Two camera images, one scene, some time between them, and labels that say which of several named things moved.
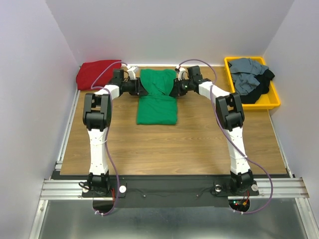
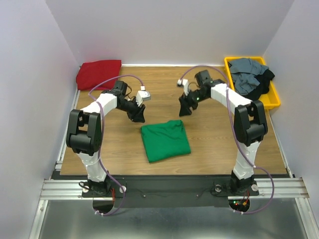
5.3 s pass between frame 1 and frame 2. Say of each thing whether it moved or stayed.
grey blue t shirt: stayed
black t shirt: stayed
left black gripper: moved
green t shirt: moved
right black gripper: moved
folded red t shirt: stayed
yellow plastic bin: stayed
